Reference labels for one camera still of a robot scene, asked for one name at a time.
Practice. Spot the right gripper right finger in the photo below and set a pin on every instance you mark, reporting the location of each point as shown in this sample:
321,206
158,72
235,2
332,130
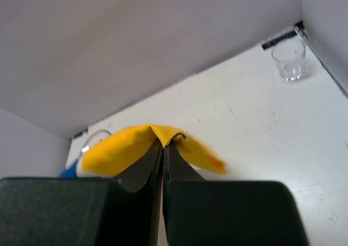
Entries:
201,212

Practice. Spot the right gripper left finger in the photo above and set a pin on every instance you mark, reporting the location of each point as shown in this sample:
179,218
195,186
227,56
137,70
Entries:
123,210

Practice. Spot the yellow printed cloth napkin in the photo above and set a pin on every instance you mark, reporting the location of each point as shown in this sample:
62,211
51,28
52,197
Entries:
119,151

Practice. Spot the clear drinking glass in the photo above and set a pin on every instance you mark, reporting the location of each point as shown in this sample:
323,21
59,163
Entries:
289,56

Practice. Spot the right black corner label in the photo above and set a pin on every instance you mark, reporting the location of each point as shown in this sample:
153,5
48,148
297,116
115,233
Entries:
271,43

